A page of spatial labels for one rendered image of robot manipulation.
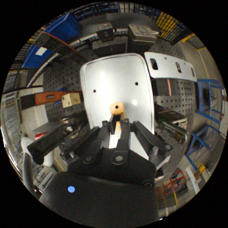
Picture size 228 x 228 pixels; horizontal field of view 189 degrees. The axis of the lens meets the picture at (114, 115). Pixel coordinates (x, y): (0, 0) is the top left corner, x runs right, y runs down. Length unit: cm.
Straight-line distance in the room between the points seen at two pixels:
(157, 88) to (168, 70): 9
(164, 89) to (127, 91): 14
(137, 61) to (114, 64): 8
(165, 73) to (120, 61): 15
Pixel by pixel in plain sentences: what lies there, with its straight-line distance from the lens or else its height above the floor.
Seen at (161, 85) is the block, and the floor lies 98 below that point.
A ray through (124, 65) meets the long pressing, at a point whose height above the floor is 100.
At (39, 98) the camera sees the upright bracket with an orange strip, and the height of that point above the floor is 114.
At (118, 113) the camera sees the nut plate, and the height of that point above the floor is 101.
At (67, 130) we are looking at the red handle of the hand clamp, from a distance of 24.
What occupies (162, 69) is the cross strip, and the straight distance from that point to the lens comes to 29.
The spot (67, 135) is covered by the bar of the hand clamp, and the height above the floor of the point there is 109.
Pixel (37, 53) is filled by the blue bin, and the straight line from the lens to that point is 43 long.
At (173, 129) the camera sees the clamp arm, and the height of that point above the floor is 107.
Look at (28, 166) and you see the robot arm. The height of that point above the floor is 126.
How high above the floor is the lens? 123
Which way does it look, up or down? 74 degrees down
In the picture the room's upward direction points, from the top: 160 degrees counter-clockwise
